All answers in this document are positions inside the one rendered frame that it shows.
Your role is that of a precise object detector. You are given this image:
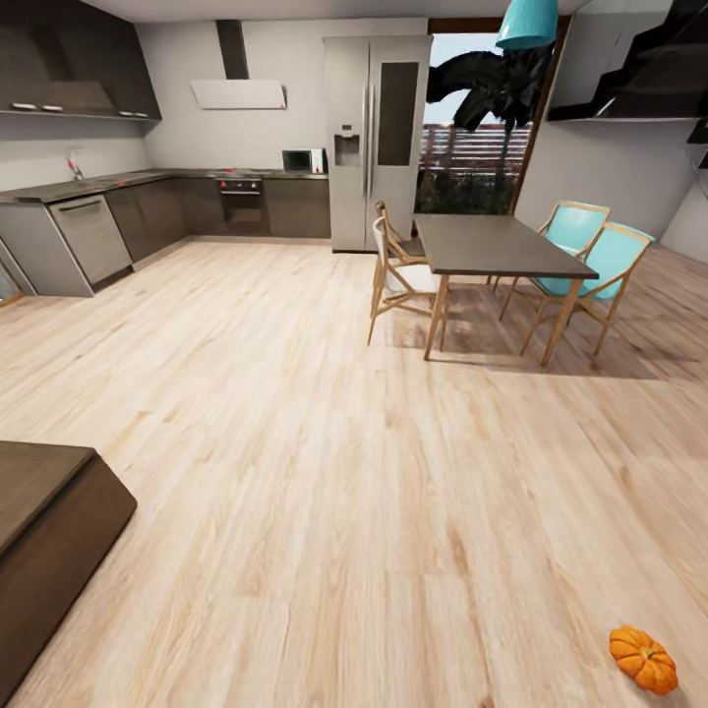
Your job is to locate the pumpkin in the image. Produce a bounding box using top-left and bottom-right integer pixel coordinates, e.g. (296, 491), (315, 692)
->
(609, 626), (678, 697)

